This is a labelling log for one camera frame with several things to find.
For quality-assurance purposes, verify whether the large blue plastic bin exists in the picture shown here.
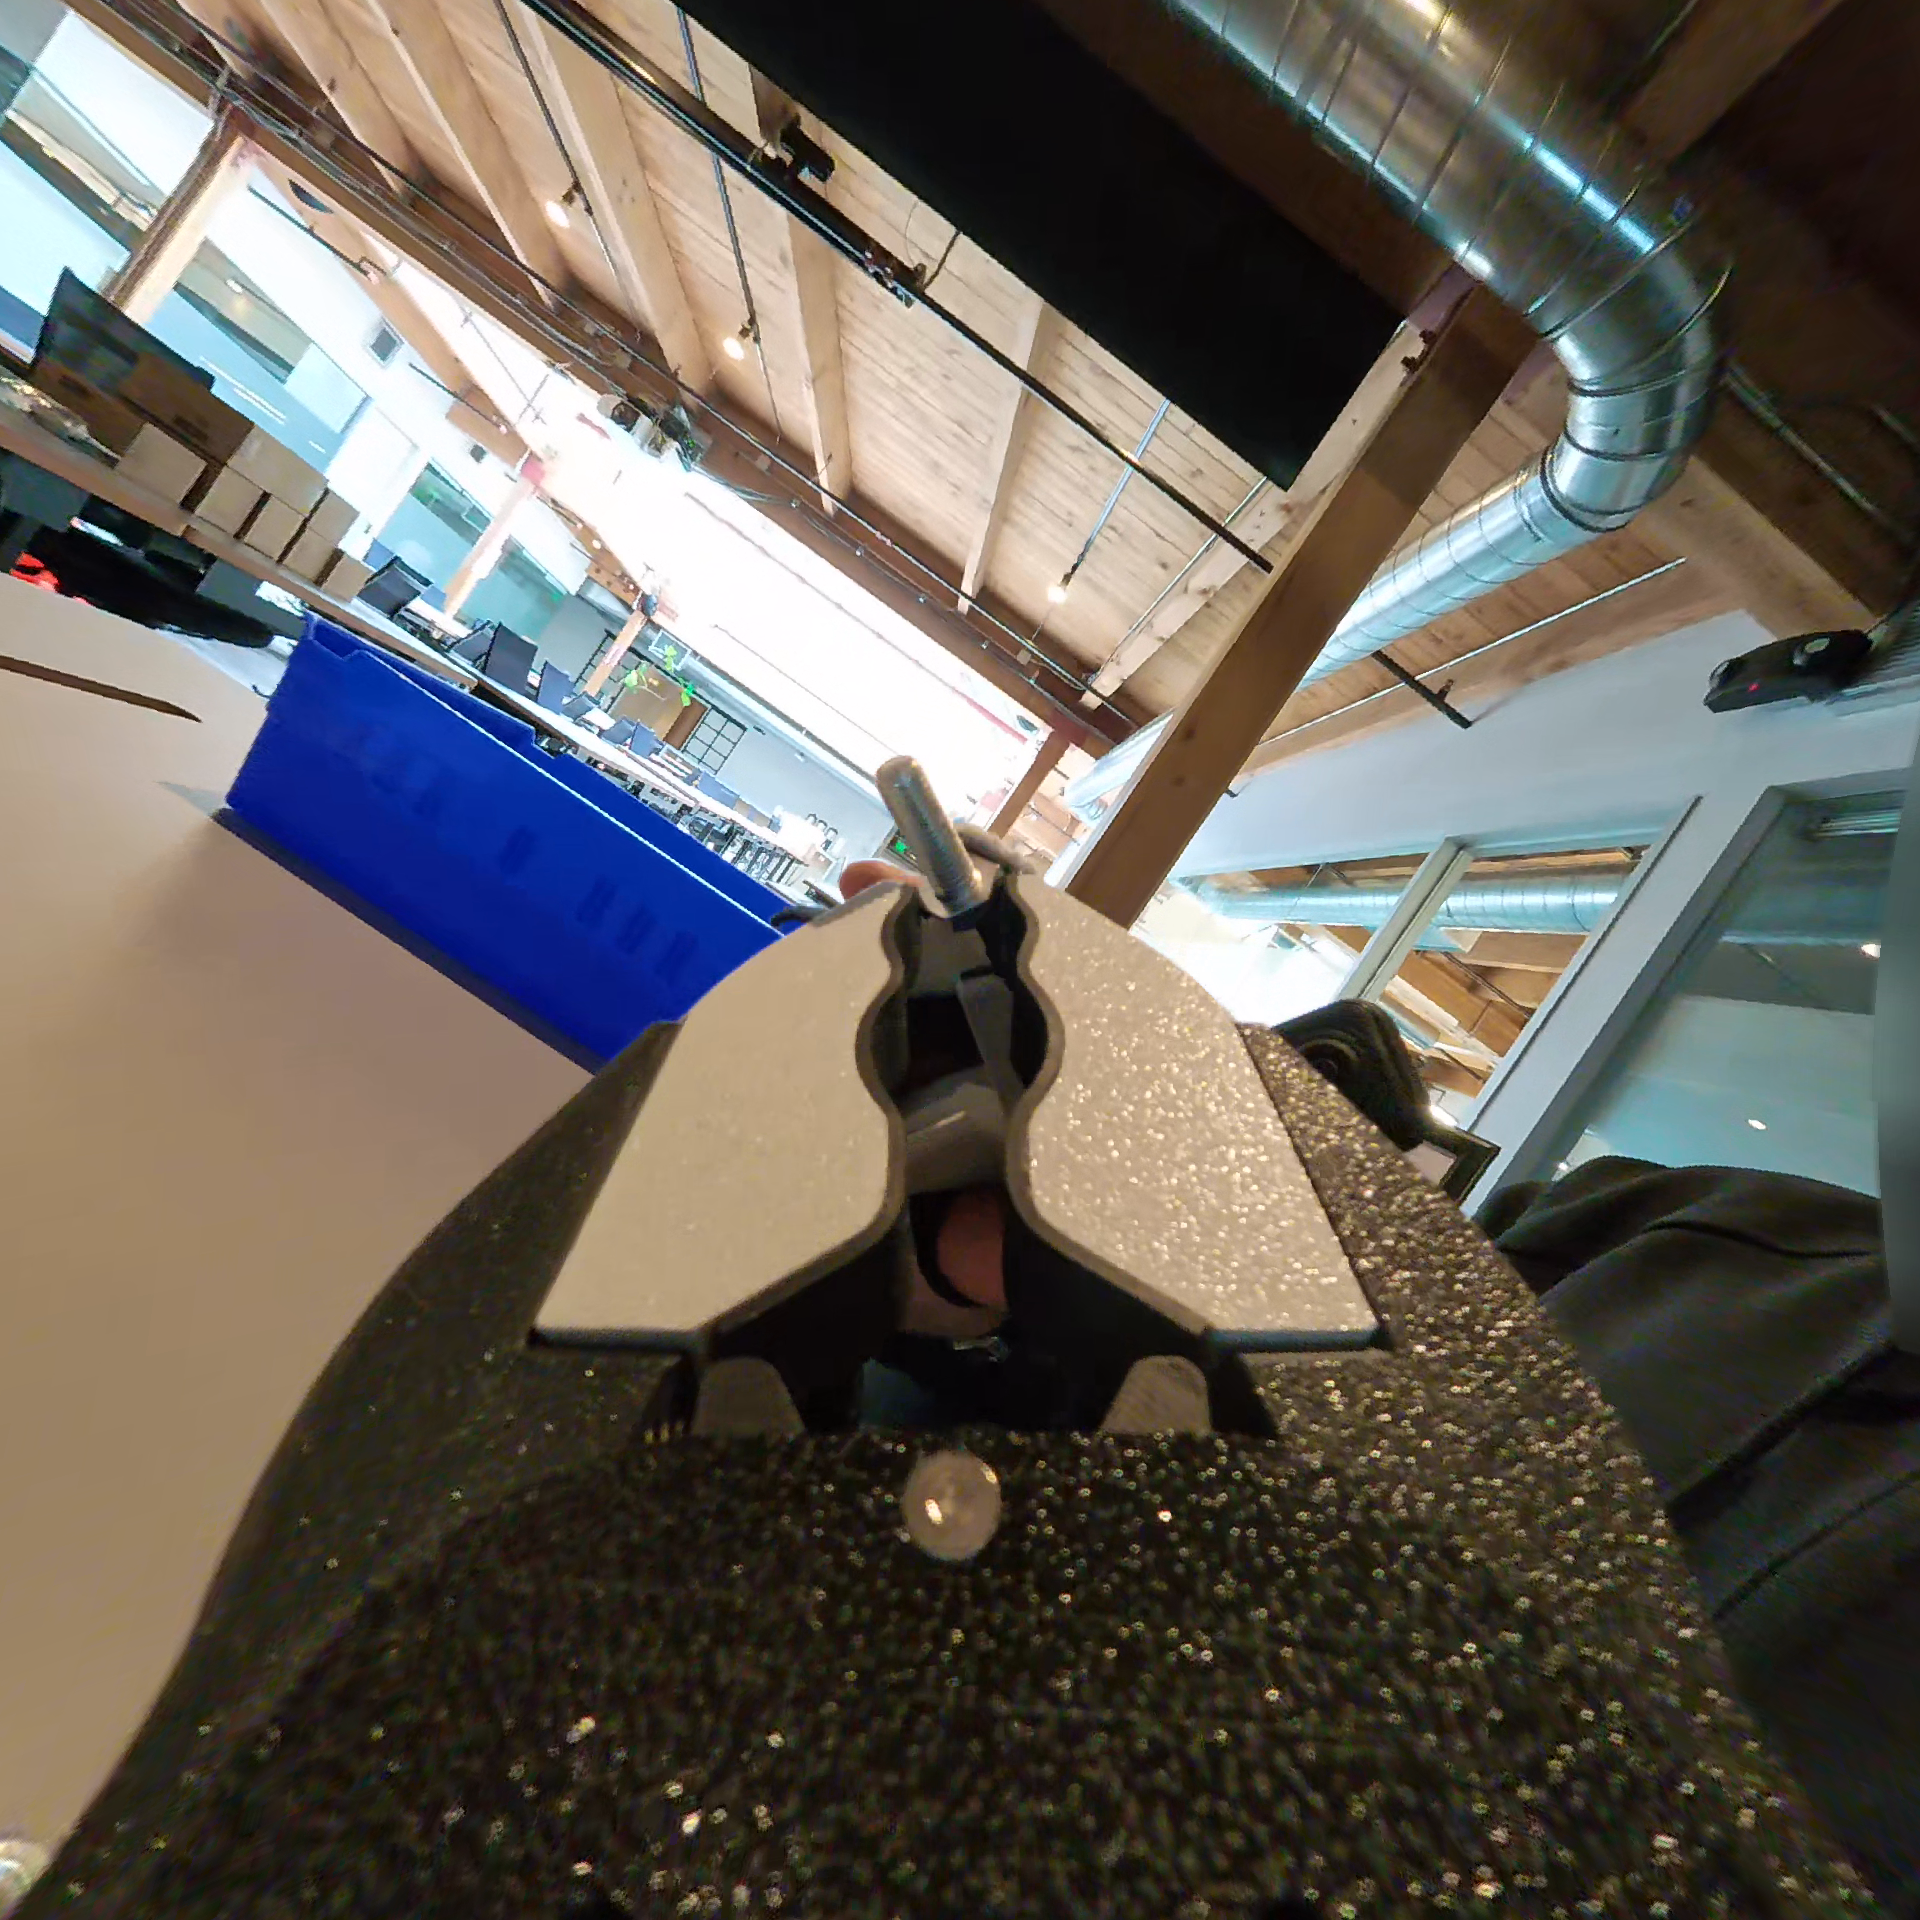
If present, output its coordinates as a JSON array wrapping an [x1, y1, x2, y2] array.
[[223, 615, 817, 1070]]

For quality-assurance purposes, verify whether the person's right hand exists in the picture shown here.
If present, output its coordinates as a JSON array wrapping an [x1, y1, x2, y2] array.
[[848, 855, 1021, 1321]]

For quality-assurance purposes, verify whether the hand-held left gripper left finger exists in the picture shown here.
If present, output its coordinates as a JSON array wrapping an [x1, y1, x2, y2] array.
[[534, 881, 926, 1387]]

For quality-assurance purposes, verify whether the black mesh office chair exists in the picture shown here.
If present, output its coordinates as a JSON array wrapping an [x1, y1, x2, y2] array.
[[1285, 998, 1501, 1196]]

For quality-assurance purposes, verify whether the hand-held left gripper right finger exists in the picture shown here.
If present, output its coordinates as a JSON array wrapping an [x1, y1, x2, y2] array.
[[997, 874, 1382, 1387]]

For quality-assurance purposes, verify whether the person's right forearm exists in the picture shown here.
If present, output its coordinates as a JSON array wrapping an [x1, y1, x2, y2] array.
[[1492, 1156, 1920, 1892]]

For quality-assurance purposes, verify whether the silver spiral air duct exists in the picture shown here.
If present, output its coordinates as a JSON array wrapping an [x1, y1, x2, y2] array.
[[1156, 0, 1740, 686]]

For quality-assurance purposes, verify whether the metal bolt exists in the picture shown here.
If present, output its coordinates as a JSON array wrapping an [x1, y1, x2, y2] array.
[[872, 755, 1008, 1202]]

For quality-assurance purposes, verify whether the dark computer screen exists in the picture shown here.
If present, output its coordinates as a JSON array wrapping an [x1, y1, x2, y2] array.
[[32, 271, 188, 386]]

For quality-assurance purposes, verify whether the wooden support post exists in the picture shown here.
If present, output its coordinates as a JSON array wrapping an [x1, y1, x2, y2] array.
[[1063, 265, 1537, 932]]

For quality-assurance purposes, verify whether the cardboard box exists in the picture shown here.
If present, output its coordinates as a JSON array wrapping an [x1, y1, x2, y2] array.
[[105, 362, 376, 602]]

